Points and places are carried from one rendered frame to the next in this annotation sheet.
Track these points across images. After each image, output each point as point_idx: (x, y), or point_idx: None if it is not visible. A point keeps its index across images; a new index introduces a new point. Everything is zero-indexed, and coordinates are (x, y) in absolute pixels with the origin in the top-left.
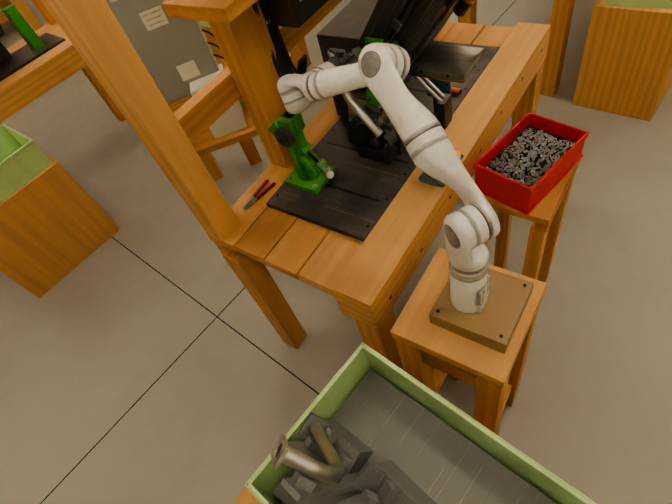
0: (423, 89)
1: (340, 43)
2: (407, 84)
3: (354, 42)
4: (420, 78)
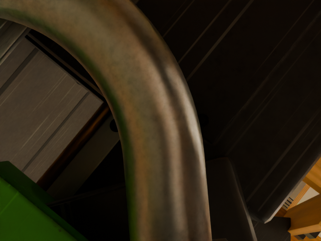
0: (0, 99)
1: (318, 90)
2: (45, 57)
3: (267, 181)
4: (45, 87)
